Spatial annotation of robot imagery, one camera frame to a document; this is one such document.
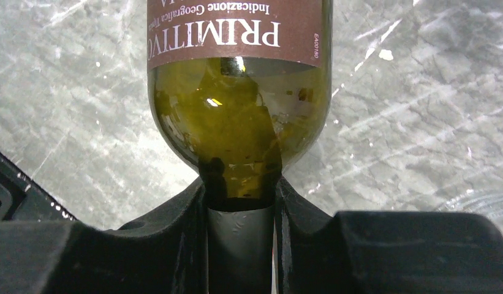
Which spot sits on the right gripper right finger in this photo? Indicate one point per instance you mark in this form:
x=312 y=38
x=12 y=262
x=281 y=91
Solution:
x=383 y=251

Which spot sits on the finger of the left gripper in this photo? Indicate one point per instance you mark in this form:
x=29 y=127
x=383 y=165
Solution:
x=22 y=199

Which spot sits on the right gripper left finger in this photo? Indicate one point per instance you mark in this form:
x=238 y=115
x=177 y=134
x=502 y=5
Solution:
x=162 y=251

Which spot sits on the brown label wine bottle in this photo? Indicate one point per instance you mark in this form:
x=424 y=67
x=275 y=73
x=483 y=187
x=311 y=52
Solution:
x=240 y=90

